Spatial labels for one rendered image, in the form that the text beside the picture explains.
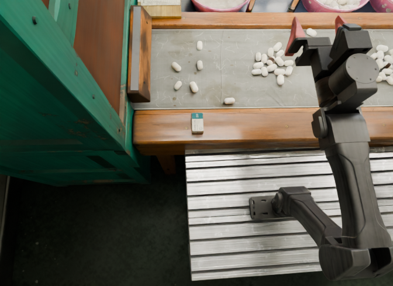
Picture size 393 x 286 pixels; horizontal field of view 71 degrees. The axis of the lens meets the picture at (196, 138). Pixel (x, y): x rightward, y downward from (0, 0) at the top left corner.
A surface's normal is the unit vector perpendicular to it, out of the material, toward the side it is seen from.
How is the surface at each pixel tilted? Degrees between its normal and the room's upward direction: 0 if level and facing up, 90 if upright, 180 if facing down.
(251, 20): 0
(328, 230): 60
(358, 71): 1
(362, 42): 1
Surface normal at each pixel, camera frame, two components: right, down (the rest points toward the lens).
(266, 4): 0.04, -0.27
